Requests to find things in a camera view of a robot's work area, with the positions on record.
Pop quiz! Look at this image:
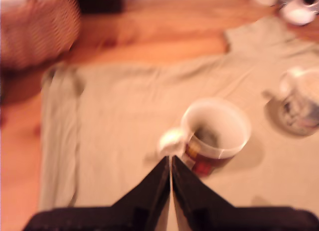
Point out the small white round camera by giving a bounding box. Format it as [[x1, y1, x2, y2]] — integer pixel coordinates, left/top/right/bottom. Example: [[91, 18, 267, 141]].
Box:
[[279, 0, 319, 26]]

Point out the wicker basket with handle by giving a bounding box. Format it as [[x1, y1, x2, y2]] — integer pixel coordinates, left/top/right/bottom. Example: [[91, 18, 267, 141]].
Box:
[[0, 0, 83, 70]]

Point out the grey coffee capsule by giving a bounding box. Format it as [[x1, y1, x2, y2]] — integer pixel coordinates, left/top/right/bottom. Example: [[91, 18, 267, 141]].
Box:
[[195, 125, 220, 147]]

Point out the beige cloth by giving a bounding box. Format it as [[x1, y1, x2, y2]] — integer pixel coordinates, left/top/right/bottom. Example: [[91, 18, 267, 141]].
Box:
[[38, 16, 319, 231]]

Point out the dark red illustrated mug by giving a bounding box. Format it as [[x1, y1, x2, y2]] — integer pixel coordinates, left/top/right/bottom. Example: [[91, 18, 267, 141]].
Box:
[[159, 97, 251, 177]]

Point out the white blue illustrated mug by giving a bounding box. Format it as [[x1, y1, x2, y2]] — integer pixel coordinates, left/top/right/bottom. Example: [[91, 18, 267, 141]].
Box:
[[279, 66, 319, 132]]

